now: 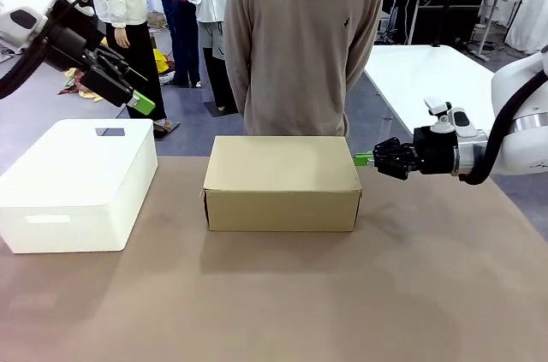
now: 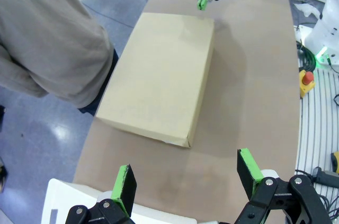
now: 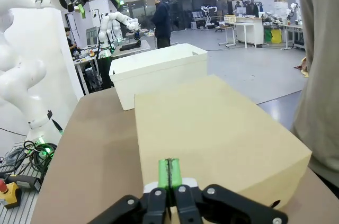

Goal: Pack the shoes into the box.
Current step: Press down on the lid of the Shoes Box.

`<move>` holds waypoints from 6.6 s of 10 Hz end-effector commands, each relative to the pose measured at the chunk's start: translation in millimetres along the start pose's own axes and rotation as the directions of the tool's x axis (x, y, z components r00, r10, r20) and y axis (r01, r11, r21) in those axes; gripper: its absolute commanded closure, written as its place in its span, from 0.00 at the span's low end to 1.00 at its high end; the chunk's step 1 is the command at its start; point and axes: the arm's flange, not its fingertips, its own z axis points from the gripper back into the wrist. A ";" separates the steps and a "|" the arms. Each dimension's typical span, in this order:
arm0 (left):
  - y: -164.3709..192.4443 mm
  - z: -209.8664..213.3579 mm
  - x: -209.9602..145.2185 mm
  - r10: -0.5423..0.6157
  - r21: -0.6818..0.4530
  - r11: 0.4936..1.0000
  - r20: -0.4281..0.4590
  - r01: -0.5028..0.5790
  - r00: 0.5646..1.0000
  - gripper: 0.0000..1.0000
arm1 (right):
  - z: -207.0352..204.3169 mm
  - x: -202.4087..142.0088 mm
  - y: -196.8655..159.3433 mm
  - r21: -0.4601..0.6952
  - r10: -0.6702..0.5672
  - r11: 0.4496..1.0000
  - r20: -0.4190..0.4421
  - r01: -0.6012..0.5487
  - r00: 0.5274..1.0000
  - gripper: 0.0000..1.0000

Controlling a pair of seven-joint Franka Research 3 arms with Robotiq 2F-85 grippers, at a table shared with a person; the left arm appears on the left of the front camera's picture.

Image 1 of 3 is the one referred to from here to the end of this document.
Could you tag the small brown cardboard box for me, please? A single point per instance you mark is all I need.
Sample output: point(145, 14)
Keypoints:
point(157, 19)

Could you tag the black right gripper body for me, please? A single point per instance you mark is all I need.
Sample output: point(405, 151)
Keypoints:
point(434, 152)

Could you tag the person in beige sweater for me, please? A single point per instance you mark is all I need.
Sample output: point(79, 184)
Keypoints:
point(299, 58)

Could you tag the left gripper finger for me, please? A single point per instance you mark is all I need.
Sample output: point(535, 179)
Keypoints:
point(107, 86)
point(107, 60)

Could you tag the white table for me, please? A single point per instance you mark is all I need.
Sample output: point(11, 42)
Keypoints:
point(419, 79)

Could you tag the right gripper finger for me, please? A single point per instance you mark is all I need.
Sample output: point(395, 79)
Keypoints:
point(394, 150)
point(396, 167)

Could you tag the colourful cloth pile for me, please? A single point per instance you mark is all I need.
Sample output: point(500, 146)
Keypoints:
point(77, 86)

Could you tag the yellow cloth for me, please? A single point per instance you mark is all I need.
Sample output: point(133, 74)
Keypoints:
point(162, 61)

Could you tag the white plastic storage bin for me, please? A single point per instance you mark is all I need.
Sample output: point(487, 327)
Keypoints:
point(64, 173)

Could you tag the brown cardboard shoe box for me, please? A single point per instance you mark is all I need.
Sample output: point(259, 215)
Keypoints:
point(278, 208)

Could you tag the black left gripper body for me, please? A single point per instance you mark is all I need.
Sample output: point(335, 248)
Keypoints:
point(66, 47)

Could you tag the dark mannequin base plate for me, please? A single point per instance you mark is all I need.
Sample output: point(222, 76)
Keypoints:
point(220, 108)
point(164, 131)

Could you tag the mannequin in white jacket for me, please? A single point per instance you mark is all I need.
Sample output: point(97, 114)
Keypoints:
point(124, 2)

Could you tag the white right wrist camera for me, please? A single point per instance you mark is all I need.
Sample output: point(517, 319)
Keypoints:
point(436, 105)

